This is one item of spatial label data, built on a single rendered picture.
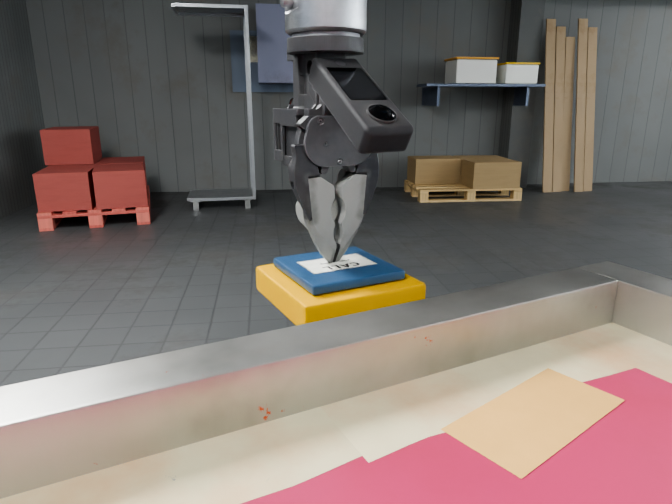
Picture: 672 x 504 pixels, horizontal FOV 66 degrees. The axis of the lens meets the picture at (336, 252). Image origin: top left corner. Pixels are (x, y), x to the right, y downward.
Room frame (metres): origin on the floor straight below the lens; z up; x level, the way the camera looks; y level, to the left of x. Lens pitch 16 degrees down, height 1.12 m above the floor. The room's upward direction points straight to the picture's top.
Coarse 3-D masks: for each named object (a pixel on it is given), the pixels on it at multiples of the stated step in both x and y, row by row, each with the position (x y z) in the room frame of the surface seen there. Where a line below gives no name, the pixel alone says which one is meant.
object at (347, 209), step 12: (348, 180) 0.50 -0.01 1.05; (360, 180) 0.51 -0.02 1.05; (336, 192) 0.51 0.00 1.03; (348, 192) 0.50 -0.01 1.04; (360, 192) 0.51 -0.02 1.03; (336, 204) 0.53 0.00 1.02; (348, 204) 0.50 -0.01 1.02; (360, 204) 0.51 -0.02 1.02; (336, 216) 0.51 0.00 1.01; (348, 216) 0.50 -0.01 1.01; (360, 216) 0.51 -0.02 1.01; (336, 228) 0.51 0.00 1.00; (348, 228) 0.50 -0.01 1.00; (336, 240) 0.50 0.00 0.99; (348, 240) 0.50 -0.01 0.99
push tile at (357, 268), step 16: (288, 256) 0.52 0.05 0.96; (304, 256) 0.52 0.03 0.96; (320, 256) 0.52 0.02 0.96; (352, 256) 0.52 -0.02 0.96; (368, 256) 0.52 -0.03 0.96; (288, 272) 0.48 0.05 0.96; (304, 272) 0.47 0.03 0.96; (320, 272) 0.47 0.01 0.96; (336, 272) 0.47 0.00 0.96; (352, 272) 0.47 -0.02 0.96; (368, 272) 0.47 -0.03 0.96; (384, 272) 0.47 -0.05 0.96; (400, 272) 0.48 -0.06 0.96; (304, 288) 0.45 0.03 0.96; (320, 288) 0.44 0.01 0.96; (336, 288) 0.44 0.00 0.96
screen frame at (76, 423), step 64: (320, 320) 0.30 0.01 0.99; (384, 320) 0.30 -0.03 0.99; (448, 320) 0.30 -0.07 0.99; (512, 320) 0.33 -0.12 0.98; (576, 320) 0.36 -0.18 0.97; (640, 320) 0.36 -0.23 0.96; (64, 384) 0.22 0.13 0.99; (128, 384) 0.22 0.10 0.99; (192, 384) 0.23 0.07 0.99; (256, 384) 0.24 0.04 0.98; (320, 384) 0.26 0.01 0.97; (384, 384) 0.28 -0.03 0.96; (0, 448) 0.19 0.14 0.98; (64, 448) 0.20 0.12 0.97; (128, 448) 0.21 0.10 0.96
